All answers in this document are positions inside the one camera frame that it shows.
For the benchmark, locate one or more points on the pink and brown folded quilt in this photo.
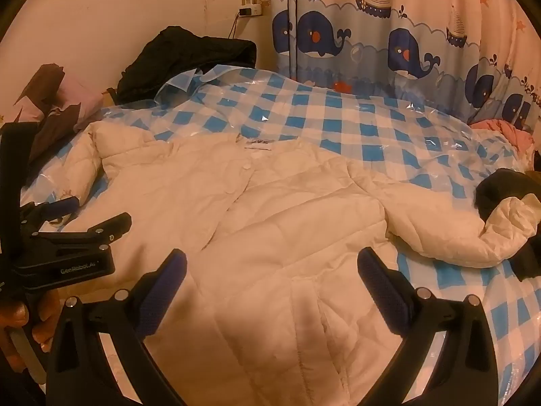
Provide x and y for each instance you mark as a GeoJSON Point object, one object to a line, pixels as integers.
{"type": "Point", "coordinates": [58, 103]}

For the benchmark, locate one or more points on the white quilted puffer jacket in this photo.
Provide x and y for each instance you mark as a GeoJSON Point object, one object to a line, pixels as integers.
{"type": "Point", "coordinates": [273, 311]}

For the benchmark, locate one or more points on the dark green puffer jacket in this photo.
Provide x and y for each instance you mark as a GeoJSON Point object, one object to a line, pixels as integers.
{"type": "Point", "coordinates": [509, 203]}

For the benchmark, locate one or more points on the whale print curtain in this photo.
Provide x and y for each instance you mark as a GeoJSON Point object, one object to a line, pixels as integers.
{"type": "Point", "coordinates": [473, 59]}

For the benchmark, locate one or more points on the blue checkered plastic bed cover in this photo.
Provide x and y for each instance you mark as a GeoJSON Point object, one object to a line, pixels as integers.
{"type": "Point", "coordinates": [404, 141]}

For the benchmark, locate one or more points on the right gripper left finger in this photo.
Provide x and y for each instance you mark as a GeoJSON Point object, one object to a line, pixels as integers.
{"type": "Point", "coordinates": [79, 372]}

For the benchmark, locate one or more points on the pink crumpled garment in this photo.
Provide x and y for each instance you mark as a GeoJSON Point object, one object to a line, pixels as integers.
{"type": "Point", "coordinates": [519, 139]}

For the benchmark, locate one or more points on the black clothes pile at headboard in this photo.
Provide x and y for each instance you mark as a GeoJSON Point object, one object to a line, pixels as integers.
{"type": "Point", "coordinates": [174, 51]}

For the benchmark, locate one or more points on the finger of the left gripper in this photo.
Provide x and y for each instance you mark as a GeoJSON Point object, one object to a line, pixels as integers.
{"type": "Point", "coordinates": [106, 232]}
{"type": "Point", "coordinates": [34, 215]}

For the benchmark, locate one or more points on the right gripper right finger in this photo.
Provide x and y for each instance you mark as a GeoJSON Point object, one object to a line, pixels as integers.
{"type": "Point", "coordinates": [465, 372]}

